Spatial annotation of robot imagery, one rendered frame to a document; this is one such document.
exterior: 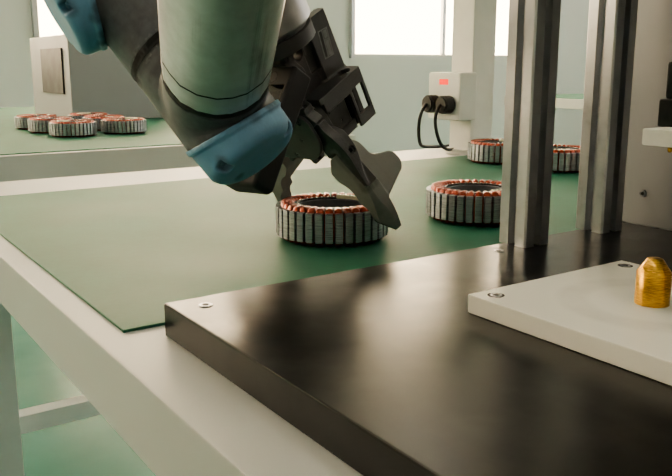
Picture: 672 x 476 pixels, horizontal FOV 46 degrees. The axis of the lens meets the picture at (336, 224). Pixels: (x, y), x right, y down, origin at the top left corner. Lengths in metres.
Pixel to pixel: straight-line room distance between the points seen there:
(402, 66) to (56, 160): 4.67
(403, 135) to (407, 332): 5.72
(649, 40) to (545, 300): 0.37
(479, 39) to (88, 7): 1.05
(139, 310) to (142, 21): 0.21
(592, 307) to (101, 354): 0.30
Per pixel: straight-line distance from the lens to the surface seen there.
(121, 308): 0.58
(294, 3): 0.68
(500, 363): 0.41
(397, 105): 6.10
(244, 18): 0.44
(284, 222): 0.75
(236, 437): 0.38
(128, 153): 1.69
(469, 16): 1.56
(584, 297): 0.49
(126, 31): 0.60
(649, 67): 0.79
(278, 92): 0.69
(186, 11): 0.45
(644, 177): 0.79
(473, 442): 0.33
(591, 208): 0.76
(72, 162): 1.66
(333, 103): 0.72
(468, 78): 1.52
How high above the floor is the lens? 0.92
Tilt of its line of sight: 11 degrees down
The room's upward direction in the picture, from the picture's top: straight up
